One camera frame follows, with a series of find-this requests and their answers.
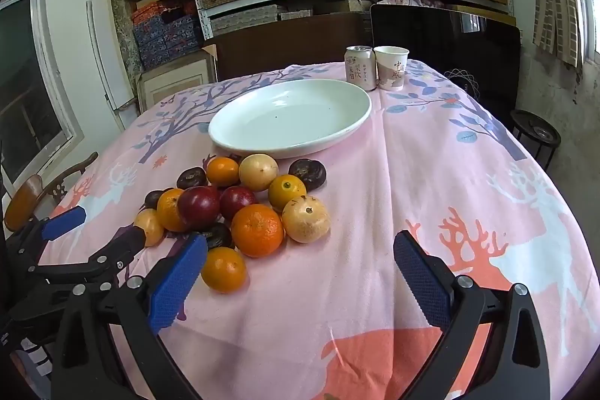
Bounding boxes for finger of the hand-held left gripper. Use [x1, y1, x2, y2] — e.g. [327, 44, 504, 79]
[4, 207, 88, 270]
[21, 226, 147, 289]

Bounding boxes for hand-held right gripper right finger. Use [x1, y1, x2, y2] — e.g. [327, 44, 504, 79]
[393, 230, 551, 400]

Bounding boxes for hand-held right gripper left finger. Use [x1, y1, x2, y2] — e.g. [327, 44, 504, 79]
[51, 234, 208, 400]

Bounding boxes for yellow passion fruit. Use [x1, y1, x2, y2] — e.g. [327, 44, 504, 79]
[133, 209, 165, 247]
[281, 195, 331, 244]
[238, 153, 279, 192]

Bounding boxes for small orange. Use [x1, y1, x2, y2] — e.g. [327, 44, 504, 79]
[206, 157, 241, 188]
[156, 188, 188, 233]
[201, 246, 248, 294]
[268, 174, 308, 210]

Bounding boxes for large orange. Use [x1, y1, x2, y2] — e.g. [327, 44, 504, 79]
[231, 204, 286, 259]

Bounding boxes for white oval plate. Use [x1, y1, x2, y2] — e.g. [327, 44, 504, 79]
[207, 78, 372, 160]

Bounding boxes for carved wooden chair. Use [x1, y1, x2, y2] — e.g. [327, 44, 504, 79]
[4, 151, 99, 232]

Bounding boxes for pink printed tablecloth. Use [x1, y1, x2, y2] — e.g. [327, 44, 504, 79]
[37, 60, 600, 400]

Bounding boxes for white framed window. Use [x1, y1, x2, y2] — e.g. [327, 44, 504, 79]
[0, 0, 85, 190]

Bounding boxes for white leaning boards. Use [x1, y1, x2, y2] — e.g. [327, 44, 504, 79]
[87, 0, 141, 115]

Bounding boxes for cardboard framed box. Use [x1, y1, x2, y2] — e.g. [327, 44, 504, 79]
[136, 45, 219, 112]

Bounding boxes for black round stool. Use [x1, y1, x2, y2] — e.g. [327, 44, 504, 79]
[509, 109, 562, 171]

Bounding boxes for stack of blue patterned boxes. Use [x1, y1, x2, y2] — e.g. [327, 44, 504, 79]
[131, 4, 205, 70]

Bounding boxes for printed paper cup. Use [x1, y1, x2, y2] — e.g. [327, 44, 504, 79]
[373, 46, 410, 92]

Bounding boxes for pale drink can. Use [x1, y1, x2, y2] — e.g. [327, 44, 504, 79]
[345, 46, 377, 92]

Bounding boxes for brown wooden board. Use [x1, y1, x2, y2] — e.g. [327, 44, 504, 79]
[201, 13, 373, 82]

